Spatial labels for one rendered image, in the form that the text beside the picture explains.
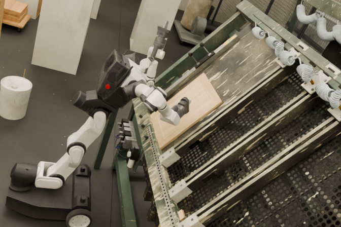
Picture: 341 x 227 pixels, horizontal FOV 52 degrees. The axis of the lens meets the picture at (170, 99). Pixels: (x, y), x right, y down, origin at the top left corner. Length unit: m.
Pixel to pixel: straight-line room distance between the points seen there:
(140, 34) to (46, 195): 4.06
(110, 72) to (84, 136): 0.59
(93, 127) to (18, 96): 1.39
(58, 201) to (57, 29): 2.59
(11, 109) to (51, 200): 1.30
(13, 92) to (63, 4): 1.49
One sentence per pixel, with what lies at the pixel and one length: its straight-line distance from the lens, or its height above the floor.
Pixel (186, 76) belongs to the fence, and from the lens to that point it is 2.89.
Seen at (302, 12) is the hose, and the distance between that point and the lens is 3.16.
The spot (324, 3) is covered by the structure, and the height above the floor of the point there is 2.16.
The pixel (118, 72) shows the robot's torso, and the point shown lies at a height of 1.35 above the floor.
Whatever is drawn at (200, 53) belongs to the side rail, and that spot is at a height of 1.40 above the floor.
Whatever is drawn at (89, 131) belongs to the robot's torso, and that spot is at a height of 0.80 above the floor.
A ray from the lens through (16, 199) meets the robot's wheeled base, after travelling 2.98.
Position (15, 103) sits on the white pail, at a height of 0.21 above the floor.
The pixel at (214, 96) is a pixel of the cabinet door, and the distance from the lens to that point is 2.54.
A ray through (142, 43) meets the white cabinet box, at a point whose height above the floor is 0.19.
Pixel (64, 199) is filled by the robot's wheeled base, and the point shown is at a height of 0.17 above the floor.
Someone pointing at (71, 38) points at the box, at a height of 0.52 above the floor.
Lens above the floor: 2.34
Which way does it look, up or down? 26 degrees down
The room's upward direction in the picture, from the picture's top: 22 degrees clockwise
